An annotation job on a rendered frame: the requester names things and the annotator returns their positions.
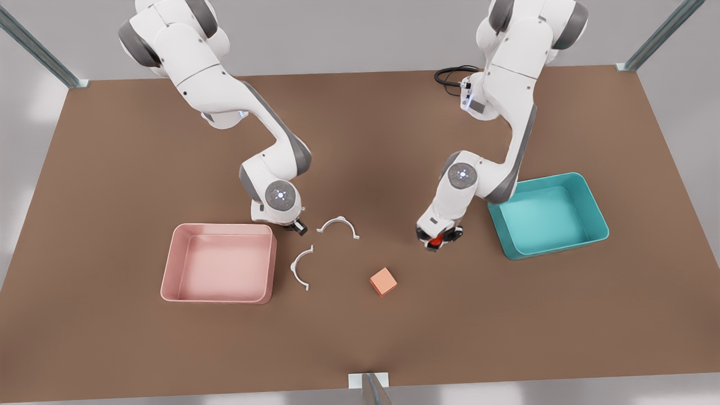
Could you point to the red button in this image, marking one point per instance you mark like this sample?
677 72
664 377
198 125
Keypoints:
434 241

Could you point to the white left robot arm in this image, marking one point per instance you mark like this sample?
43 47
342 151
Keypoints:
509 73

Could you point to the white curved pipe clamp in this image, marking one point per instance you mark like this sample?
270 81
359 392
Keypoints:
338 226
300 268

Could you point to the blue storage box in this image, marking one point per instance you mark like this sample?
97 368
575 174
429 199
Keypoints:
548 215

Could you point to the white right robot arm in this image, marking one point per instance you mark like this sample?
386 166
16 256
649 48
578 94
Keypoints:
225 95

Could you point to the silver frame post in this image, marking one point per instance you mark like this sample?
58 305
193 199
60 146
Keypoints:
39 49
658 36
371 389

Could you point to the orange cube block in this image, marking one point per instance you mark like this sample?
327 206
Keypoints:
383 281

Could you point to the pink storage box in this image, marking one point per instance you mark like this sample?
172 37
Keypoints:
219 263

